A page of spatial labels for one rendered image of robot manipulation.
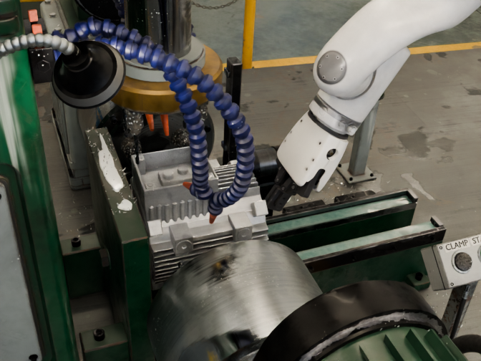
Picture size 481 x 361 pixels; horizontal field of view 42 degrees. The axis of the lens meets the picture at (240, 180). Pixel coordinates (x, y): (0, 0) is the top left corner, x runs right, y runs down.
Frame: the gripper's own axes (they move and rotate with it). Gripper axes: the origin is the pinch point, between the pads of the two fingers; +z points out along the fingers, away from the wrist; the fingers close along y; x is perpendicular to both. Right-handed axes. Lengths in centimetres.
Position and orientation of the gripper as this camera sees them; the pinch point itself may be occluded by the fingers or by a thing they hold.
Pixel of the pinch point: (277, 198)
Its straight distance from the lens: 106.4
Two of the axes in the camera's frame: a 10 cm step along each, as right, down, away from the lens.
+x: -7.8, -2.4, -5.7
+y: -3.5, -5.8, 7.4
